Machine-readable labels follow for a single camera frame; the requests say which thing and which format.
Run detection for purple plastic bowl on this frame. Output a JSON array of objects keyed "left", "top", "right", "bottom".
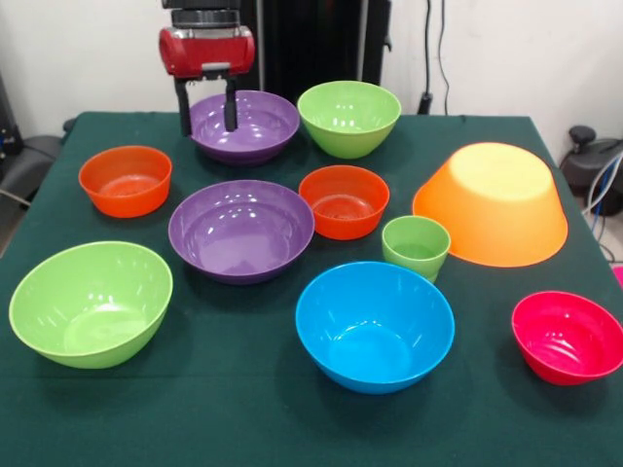
[
  {"left": 167, "top": 179, "right": 316, "bottom": 286},
  {"left": 187, "top": 90, "right": 302, "bottom": 168}
]

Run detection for blue plastic bowl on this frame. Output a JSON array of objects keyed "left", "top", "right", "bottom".
[{"left": 294, "top": 261, "right": 457, "bottom": 396}]

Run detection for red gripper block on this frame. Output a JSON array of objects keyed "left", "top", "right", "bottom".
[{"left": 158, "top": 24, "right": 257, "bottom": 138}]

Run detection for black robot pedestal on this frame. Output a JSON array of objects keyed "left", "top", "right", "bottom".
[{"left": 238, "top": 0, "right": 393, "bottom": 106}]

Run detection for black pedestal foot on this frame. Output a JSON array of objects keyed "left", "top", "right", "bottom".
[
  {"left": 0, "top": 134, "right": 67, "bottom": 205},
  {"left": 559, "top": 125, "right": 623, "bottom": 215}
]

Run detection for dark green tablecloth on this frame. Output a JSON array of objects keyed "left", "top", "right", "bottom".
[{"left": 0, "top": 111, "right": 623, "bottom": 467}]

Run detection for pink plastic bowl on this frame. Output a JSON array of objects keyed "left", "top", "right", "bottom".
[{"left": 510, "top": 290, "right": 623, "bottom": 387}]

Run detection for large orange plastic bowl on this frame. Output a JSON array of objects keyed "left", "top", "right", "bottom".
[{"left": 411, "top": 141, "right": 569, "bottom": 269}]

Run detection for green plastic bowl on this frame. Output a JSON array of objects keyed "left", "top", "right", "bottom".
[
  {"left": 8, "top": 240, "right": 174, "bottom": 370},
  {"left": 296, "top": 80, "right": 402, "bottom": 161}
]

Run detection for black wall cable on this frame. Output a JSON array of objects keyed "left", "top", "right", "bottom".
[
  {"left": 437, "top": 0, "right": 452, "bottom": 117},
  {"left": 418, "top": 0, "right": 435, "bottom": 116}
]

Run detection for orange-red plastic bowl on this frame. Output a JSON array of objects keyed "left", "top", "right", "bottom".
[
  {"left": 77, "top": 145, "right": 173, "bottom": 219},
  {"left": 298, "top": 164, "right": 391, "bottom": 241}
]

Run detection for blue cable bundle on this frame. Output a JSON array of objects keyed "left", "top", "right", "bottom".
[{"left": 581, "top": 153, "right": 623, "bottom": 220}]

